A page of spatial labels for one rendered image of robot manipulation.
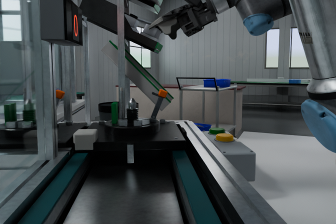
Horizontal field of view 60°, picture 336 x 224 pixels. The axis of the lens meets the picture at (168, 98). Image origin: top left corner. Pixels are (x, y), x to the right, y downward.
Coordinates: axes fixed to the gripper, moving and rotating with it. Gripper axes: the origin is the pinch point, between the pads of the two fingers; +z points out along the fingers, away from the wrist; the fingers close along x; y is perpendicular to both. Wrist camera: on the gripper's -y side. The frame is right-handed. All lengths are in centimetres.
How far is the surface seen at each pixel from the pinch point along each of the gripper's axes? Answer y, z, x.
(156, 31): 2.1, -0.6, -2.6
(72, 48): -54, 87, 110
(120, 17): -4.8, 6.5, -9.7
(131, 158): 35, 9, -36
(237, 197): 43, -11, -55
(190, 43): -179, 76, 844
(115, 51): 2.8, 13.5, -6.5
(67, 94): 10.2, 31.0, -13.9
